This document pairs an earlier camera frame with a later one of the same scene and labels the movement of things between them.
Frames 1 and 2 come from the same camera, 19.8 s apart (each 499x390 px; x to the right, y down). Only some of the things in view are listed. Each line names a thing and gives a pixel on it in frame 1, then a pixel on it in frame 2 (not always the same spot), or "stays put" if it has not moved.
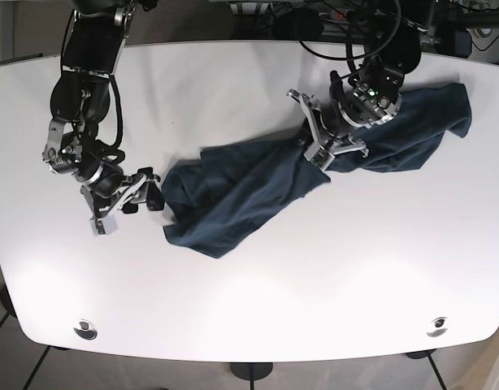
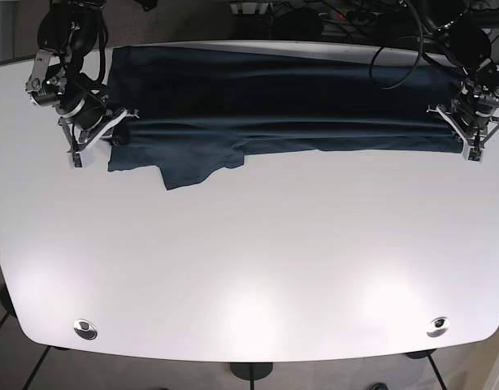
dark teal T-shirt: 217,199 -> 197,110
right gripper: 325,145 -> 475,140
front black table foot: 251,371 stays put
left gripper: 108,197 -> 82,139
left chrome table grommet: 85,329 stays put
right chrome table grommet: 440,328 stays put
